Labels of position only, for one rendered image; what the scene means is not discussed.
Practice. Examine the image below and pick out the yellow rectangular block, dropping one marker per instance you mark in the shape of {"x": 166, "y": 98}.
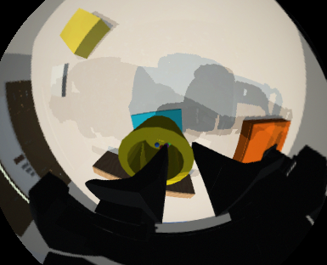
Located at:
{"x": 82, "y": 32}

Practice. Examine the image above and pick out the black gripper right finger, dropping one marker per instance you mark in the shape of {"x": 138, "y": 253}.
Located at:
{"x": 227, "y": 180}

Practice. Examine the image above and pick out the white flat block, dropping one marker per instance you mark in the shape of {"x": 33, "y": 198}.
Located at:
{"x": 58, "y": 75}

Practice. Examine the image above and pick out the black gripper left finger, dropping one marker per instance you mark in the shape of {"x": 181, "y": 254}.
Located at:
{"x": 146, "y": 189}

